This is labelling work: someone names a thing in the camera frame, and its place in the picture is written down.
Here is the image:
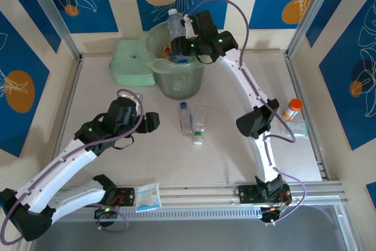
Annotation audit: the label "lavender tinted plastic bottle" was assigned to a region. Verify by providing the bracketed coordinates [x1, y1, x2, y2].
[166, 8, 183, 42]

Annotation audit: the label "clear bottle blue red label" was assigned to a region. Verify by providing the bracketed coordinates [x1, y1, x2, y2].
[179, 101, 194, 137]

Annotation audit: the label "clear bottle green cap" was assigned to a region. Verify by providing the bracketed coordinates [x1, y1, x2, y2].
[192, 106, 211, 146]

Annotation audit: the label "translucent green plastic bucket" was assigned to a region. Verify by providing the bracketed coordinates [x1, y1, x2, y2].
[146, 21, 206, 99]

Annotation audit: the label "white blue printed packet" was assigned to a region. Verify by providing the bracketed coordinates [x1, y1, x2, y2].
[135, 182, 163, 213]

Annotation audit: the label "pill bottle orange cap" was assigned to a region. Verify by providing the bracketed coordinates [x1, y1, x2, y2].
[281, 98, 304, 121]

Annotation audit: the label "clear packet green contents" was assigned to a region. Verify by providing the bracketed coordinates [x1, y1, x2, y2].
[279, 120, 308, 139]

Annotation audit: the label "grey metal panel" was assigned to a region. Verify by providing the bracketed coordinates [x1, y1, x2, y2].
[17, 203, 362, 251]

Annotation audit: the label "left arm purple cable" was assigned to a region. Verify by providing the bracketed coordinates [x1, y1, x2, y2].
[0, 88, 145, 245]

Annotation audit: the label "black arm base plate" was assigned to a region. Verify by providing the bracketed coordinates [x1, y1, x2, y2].
[96, 186, 136, 208]
[237, 183, 291, 205]

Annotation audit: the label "small wired electronics board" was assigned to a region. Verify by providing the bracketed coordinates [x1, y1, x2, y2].
[93, 205, 118, 227]
[260, 193, 293, 223]

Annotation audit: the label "wide aluminium mounting rail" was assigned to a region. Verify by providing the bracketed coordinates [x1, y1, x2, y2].
[25, 182, 346, 213]

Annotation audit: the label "grey slotted cable duct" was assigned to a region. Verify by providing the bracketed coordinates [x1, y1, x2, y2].
[36, 207, 262, 223]

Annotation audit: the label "aluminium frame post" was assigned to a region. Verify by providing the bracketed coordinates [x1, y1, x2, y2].
[22, 0, 82, 61]
[287, 0, 343, 58]

